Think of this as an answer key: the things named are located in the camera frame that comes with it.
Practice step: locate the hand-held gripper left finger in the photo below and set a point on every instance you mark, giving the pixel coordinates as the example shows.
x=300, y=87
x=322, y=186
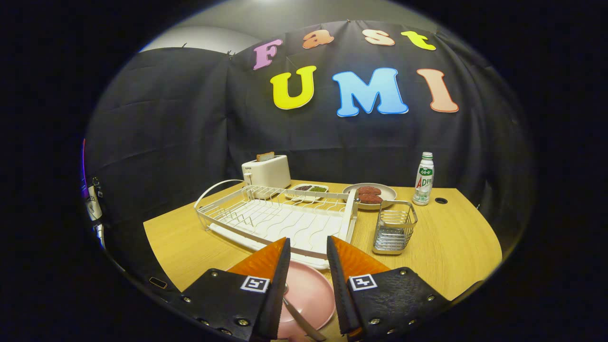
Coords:
x=280, y=285

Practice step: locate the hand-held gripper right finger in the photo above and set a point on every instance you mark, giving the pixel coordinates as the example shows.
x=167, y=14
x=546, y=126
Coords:
x=337, y=285

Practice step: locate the pink plate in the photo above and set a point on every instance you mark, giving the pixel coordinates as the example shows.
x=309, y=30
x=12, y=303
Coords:
x=308, y=289

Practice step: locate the beige round dish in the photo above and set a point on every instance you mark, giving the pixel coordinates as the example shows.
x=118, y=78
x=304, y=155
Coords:
x=387, y=192

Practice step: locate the red-brown meat piece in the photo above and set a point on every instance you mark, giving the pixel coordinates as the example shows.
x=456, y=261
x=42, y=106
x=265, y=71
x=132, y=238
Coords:
x=370, y=199
x=369, y=190

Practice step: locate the white divided bean tray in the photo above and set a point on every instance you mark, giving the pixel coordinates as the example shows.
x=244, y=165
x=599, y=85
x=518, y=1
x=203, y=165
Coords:
x=317, y=189

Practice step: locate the white toaster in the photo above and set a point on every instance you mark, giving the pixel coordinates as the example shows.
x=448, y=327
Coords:
x=270, y=173

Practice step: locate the small dark flat device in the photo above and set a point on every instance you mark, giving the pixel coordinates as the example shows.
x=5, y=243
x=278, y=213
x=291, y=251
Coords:
x=158, y=282

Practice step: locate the brown toast slice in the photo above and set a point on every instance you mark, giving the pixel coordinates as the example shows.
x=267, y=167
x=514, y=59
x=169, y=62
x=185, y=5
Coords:
x=265, y=156

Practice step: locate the white drink bottle green cap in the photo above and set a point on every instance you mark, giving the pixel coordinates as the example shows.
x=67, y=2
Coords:
x=423, y=183

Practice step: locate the black table grommet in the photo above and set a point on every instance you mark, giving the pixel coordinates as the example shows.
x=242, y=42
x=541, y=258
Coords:
x=441, y=200

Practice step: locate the black backdrop cloth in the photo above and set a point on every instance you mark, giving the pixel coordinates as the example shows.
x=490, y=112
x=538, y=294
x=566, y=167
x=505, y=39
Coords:
x=166, y=142

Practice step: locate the white printed tag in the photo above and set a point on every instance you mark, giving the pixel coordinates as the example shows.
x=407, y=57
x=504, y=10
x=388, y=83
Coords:
x=94, y=206

